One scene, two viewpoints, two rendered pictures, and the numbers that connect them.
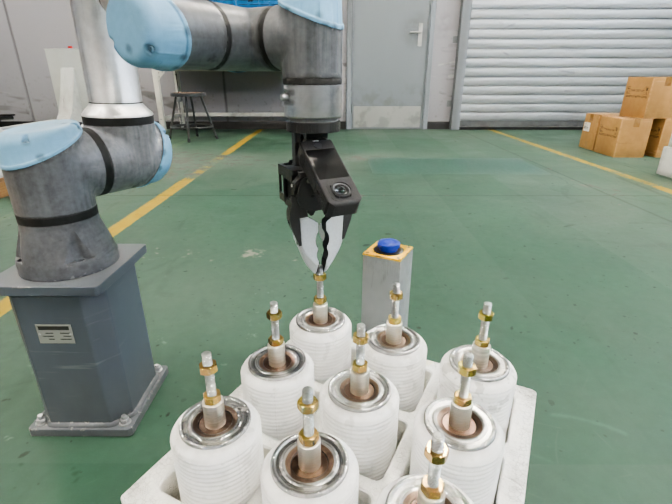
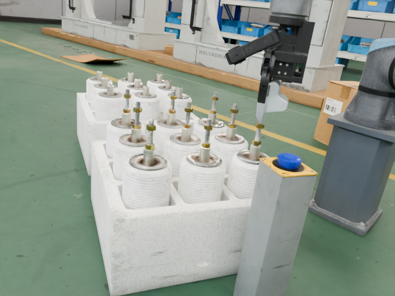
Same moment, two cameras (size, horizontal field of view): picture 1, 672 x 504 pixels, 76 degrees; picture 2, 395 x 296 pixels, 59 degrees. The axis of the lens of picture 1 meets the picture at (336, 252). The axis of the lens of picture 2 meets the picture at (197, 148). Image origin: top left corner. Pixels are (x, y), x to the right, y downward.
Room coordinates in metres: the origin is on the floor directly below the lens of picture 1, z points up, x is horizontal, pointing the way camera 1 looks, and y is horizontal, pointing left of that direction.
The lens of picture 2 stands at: (0.93, -0.61, 0.54)
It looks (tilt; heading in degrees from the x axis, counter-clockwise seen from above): 21 degrees down; 129
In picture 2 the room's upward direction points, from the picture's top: 7 degrees clockwise
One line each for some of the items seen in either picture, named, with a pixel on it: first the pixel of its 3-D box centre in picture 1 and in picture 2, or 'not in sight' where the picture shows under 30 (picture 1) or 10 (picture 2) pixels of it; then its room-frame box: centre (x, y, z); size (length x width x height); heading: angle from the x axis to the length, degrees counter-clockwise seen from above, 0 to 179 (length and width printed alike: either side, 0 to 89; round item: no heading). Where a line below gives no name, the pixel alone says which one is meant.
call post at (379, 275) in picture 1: (384, 326); (270, 243); (0.71, -0.09, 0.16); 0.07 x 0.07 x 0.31; 63
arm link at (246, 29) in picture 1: (239, 39); not in sight; (0.62, 0.13, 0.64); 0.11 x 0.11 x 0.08; 60
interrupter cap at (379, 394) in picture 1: (359, 389); (185, 139); (0.41, -0.03, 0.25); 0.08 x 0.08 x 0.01
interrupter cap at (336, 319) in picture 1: (320, 319); (253, 157); (0.57, 0.02, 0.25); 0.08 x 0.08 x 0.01
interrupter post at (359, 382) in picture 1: (359, 380); (186, 134); (0.41, -0.03, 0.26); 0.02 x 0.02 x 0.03
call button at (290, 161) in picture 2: (388, 246); (288, 162); (0.71, -0.09, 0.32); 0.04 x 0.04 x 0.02
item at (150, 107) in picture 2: not in sight; (144, 121); (0.04, 0.16, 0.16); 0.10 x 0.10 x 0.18
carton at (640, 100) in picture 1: (650, 97); not in sight; (3.62, -2.50, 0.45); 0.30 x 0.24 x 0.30; 2
